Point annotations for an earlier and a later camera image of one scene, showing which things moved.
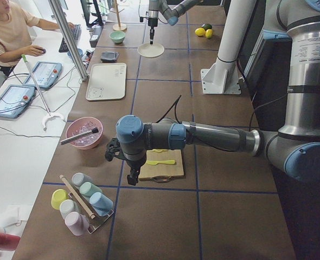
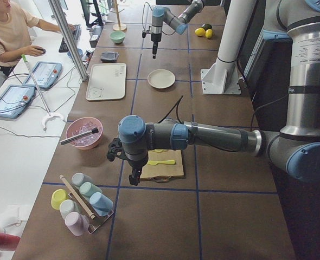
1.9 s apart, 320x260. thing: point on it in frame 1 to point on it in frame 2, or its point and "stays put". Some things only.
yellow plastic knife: x=155 y=162 stays put
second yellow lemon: x=209 y=33 stays put
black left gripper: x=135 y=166 stays put
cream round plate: x=151 y=50 to x=161 y=78
